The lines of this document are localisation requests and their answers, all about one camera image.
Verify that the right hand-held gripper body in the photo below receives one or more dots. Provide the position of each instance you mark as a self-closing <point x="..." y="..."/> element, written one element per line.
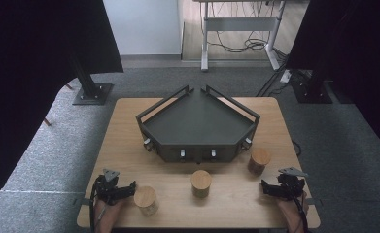
<point x="291" y="187"/>

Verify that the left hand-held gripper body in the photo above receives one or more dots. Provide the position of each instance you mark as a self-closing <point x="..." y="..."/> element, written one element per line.
<point x="108" y="191"/>

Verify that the glass jar with pale beans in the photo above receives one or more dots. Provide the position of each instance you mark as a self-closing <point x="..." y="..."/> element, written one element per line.
<point x="145" y="197"/>

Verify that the glass jar with brown contents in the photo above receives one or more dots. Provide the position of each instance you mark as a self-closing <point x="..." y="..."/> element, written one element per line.
<point x="259" y="158"/>

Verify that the glass jar with green contents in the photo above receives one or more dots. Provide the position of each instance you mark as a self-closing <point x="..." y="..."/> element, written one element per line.
<point x="201" y="181"/>

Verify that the black corner shelf rack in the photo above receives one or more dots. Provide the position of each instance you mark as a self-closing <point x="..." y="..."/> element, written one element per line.
<point x="197" y="124"/>

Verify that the brown wooden leg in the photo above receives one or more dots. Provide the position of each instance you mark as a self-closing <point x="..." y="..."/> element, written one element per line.
<point x="47" y="122"/>
<point x="69" y="86"/>

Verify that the black metal stand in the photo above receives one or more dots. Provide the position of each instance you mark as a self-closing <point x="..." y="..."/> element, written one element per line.
<point x="314" y="90"/>
<point x="90" y="92"/>

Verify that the white power strip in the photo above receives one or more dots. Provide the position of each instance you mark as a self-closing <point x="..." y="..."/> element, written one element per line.
<point x="285" y="77"/>

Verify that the black curtain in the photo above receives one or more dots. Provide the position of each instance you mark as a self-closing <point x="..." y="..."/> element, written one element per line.
<point x="356" y="48"/>
<point x="32" y="64"/>

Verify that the white desk frame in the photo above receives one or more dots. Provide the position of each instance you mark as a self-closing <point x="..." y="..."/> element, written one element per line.
<point x="239" y="24"/>

